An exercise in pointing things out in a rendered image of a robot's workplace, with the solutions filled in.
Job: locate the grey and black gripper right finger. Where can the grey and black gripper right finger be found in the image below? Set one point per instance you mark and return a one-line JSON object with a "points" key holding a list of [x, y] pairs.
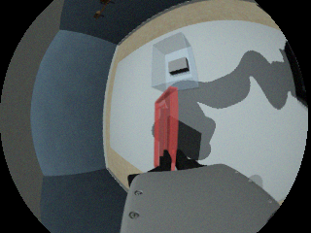
{"points": [[183, 163]]}

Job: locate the red lid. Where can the red lid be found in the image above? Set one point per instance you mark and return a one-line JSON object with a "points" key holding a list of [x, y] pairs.
{"points": [[166, 125]]}

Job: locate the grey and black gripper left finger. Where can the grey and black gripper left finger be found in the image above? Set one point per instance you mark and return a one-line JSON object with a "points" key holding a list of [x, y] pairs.
{"points": [[165, 162]]}

